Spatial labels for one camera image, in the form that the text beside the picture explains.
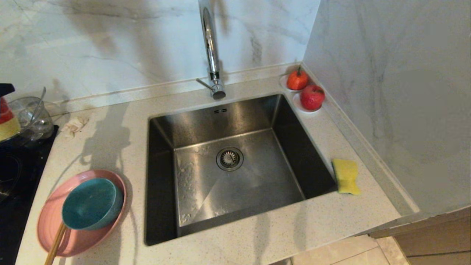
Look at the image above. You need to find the thin metal spoon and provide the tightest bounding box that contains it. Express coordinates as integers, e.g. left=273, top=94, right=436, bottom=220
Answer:
left=31, top=87, right=47, bottom=124

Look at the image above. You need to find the orange dish soap bottle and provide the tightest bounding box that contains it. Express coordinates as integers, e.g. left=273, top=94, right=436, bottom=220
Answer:
left=0, top=96, right=21, bottom=142

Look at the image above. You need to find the round metal drain strainer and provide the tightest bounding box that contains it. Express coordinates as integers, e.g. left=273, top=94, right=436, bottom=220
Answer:
left=216, top=147, right=244, bottom=172

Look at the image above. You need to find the crumpled white tissue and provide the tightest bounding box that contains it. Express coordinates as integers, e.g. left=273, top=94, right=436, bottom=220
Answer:
left=61, top=115, right=91, bottom=139

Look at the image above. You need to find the red toy tomato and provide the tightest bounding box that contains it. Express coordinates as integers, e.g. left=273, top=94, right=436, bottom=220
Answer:
left=287, top=66, right=309, bottom=91

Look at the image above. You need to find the red toy apple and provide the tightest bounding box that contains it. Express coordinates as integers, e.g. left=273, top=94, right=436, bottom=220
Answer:
left=300, top=85, right=326, bottom=112

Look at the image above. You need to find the chrome gooseneck faucet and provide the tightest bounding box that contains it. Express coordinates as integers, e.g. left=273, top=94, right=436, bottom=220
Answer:
left=197, top=0, right=227, bottom=100

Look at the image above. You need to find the black induction cooktop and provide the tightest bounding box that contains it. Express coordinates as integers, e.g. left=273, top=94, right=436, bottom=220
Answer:
left=0, top=125, right=60, bottom=265

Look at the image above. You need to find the pink plate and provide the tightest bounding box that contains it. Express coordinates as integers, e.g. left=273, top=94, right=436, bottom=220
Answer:
left=37, top=169, right=127, bottom=257

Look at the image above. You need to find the small white dish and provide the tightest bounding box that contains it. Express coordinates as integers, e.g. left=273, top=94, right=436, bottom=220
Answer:
left=293, top=93, right=323, bottom=114
left=280, top=75, right=309, bottom=93

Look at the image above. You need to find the light wooden cabinet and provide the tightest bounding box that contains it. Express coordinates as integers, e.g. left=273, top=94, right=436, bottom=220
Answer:
left=368, top=206, right=471, bottom=265

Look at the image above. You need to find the clear glass cup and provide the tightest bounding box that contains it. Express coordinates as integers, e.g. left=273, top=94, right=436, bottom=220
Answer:
left=20, top=101, right=56, bottom=141

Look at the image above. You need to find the stainless steel sink basin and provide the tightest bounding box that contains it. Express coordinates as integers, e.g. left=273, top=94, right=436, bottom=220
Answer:
left=145, top=94, right=339, bottom=246

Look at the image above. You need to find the yellow sponge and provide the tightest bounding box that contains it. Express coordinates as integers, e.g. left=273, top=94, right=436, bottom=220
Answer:
left=332, top=159, right=362, bottom=195

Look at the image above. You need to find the teal bowl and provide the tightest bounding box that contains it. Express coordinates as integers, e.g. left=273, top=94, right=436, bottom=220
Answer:
left=61, top=178, right=124, bottom=231

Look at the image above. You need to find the clear glass bowl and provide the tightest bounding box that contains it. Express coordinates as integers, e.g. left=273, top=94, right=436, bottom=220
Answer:
left=7, top=96, right=47, bottom=145

